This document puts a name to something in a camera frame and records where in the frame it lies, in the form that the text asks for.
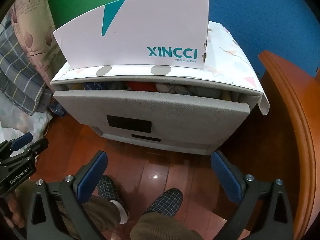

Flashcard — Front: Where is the dark blue plastic packet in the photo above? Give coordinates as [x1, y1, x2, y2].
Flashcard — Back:
[49, 102, 66, 117]

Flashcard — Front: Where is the white nightstand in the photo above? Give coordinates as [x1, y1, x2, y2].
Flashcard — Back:
[50, 20, 270, 157]

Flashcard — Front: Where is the red underwear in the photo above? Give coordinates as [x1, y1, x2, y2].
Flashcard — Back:
[129, 81, 155, 92]

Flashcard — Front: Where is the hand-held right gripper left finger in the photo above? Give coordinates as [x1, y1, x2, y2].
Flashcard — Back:
[26, 151, 108, 240]

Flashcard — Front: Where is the white crumpled plastic sheet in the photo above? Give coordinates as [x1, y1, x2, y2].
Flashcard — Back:
[0, 90, 50, 143]

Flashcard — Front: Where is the blue foam mat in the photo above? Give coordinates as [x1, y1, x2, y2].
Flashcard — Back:
[160, 0, 320, 78]

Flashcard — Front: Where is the white shoe box teal print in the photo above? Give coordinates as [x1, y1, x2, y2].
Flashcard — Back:
[52, 0, 209, 70]

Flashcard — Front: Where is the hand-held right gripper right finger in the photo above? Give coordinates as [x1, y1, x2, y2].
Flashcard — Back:
[211, 151, 293, 240]

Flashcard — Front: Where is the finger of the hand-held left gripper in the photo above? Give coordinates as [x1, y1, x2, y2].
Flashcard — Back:
[0, 132, 34, 155]
[22, 137, 49, 160]

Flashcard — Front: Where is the person's left hand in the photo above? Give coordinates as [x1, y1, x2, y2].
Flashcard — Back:
[4, 192, 25, 229]

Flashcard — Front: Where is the green foam mat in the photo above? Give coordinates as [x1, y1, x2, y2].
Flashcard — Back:
[42, 0, 170, 45]

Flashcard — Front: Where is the plaid slipper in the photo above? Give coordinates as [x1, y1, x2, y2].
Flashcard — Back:
[143, 189, 184, 221]
[97, 175, 129, 224]

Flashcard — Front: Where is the grey plaid blanket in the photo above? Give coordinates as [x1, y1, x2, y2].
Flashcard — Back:
[0, 17, 54, 115]

